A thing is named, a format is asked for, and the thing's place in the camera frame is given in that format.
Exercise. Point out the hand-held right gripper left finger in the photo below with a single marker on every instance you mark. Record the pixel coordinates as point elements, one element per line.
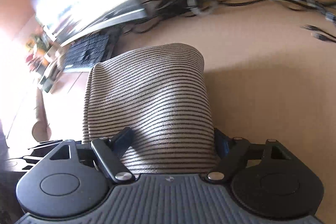
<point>122,142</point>

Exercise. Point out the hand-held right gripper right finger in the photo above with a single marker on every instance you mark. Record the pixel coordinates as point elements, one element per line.
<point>221,144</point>

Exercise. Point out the beige striped sweater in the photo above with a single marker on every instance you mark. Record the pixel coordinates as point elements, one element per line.
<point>149,98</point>

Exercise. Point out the black keyboard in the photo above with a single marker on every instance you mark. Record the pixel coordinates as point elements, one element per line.
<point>88,52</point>

